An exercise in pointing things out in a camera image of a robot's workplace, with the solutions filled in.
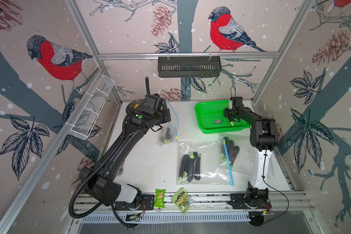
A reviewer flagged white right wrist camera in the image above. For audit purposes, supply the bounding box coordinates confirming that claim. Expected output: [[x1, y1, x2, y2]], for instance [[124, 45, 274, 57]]
[[229, 97, 244, 109]]

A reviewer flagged green printed snack bag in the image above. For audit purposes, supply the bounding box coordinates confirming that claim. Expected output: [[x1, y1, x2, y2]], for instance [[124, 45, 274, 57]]
[[171, 187, 195, 214]]

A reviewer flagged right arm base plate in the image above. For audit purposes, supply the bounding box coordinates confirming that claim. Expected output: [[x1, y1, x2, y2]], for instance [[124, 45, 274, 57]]
[[227, 193, 272, 210]]

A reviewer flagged large clear zip-top bag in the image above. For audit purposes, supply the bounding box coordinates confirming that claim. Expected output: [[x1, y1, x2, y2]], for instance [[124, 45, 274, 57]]
[[175, 141, 234, 185]]

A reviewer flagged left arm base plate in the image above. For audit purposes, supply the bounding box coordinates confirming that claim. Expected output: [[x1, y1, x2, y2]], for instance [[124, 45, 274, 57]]
[[114, 194, 155, 212]]

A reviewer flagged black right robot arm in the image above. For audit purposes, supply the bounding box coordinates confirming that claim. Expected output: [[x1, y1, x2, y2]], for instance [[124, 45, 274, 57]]
[[224, 97, 278, 209]]

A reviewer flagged black hanging wire shelf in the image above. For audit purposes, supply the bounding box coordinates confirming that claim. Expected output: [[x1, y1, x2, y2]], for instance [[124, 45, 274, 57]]
[[158, 56, 222, 78]]

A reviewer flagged small green snack packet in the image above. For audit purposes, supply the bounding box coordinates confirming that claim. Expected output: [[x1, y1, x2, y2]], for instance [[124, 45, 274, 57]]
[[154, 189, 166, 208]]

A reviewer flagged white wire mesh basket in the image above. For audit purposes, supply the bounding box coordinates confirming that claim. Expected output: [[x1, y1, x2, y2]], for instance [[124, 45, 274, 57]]
[[69, 73, 115, 140]]

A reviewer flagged small clear zip-top bag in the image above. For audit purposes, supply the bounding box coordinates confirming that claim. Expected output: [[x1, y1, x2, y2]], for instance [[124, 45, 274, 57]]
[[218, 134, 259, 177]]

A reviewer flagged yellow pot with lid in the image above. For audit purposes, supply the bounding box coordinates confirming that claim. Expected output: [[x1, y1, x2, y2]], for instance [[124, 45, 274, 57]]
[[125, 99, 143, 114]]

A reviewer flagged green plastic basket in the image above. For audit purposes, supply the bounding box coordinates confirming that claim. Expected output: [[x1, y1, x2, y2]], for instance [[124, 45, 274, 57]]
[[195, 100, 250, 134]]

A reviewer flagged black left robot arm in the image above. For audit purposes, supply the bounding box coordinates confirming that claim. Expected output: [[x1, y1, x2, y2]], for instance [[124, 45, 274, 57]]
[[68, 77, 171, 229]]

